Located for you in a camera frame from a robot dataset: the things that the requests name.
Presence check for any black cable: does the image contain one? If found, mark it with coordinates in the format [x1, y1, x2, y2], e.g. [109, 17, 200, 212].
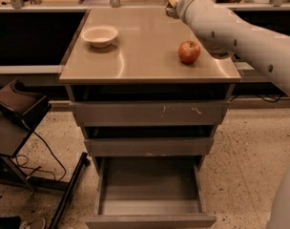
[11, 119, 67, 183]

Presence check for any white paper bowl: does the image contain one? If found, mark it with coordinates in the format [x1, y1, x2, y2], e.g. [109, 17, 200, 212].
[81, 25, 118, 48]

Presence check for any grey bottom drawer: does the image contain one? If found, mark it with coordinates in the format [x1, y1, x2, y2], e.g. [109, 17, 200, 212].
[86, 156, 217, 229]

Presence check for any grey drawer cabinet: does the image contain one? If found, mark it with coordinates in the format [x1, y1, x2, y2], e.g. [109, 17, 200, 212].
[58, 7, 242, 164]

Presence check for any grey drawer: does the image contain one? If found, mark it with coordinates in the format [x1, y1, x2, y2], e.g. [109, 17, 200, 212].
[86, 156, 217, 229]
[85, 137, 214, 156]
[70, 100, 229, 127]

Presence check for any red apple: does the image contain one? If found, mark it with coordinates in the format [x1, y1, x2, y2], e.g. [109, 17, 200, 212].
[177, 41, 200, 64]

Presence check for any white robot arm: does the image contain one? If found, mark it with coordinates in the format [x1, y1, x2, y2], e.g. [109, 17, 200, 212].
[168, 0, 290, 229]

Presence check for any silver green soda can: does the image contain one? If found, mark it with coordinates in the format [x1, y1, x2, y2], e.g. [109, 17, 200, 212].
[165, 5, 179, 19]

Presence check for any grey middle drawer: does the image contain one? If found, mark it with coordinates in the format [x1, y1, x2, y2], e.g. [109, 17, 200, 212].
[85, 137, 214, 156]

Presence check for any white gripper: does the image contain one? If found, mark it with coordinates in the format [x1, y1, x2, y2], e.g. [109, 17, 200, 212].
[168, 0, 214, 22]

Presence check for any grey top drawer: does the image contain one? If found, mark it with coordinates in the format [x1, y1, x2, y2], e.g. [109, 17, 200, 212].
[70, 100, 229, 127]

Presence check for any dark side table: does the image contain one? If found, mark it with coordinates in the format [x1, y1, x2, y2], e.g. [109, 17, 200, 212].
[0, 86, 91, 229]

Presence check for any black device on side table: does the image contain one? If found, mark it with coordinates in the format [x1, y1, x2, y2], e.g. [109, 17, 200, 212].
[0, 79, 50, 129]

